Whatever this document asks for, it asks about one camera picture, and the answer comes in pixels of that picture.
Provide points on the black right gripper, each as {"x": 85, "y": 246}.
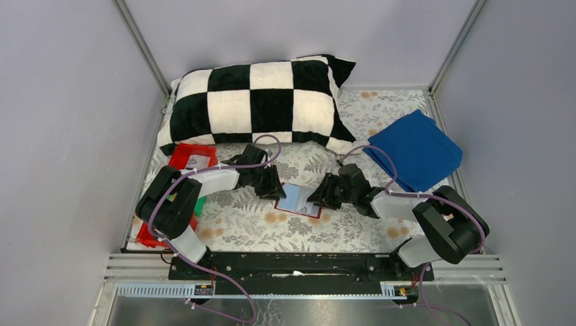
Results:
{"x": 336, "y": 189}

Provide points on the blue folded cloth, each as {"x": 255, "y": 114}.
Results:
{"x": 422, "y": 154}

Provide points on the black white checkered pillow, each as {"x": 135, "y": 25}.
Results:
{"x": 291, "y": 101}

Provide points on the floral patterned table mat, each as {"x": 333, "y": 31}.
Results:
{"x": 239, "y": 221}

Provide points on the white diamond credit card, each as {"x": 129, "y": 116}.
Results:
{"x": 310, "y": 210}

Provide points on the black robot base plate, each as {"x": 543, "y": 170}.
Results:
{"x": 332, "y": 269}

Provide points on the red leather card holder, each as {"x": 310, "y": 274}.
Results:
{"x": 296, "y": 197}

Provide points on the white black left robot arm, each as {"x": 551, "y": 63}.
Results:
{"x": 168, "y": 203}

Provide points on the grey slotted cable duct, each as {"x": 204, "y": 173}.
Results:
{"x": 289, "y": 291}

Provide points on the red plastic bin far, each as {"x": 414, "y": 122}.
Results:
{"x": 188, "y": 157}

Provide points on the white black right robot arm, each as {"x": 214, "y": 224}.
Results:
{"x": 451, "y": 228}

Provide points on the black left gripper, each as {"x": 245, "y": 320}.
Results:
{"x": 264, "y": 178}

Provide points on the red plastic bin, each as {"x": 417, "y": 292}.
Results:
{"x": 146, "y": 239}
{"x": 188, "y": 157}

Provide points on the red plastic bin near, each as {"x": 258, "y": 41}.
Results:
{"x": 146, "y": 239}

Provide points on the green plastic bin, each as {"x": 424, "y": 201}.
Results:
{"x": 199, "y": 206}

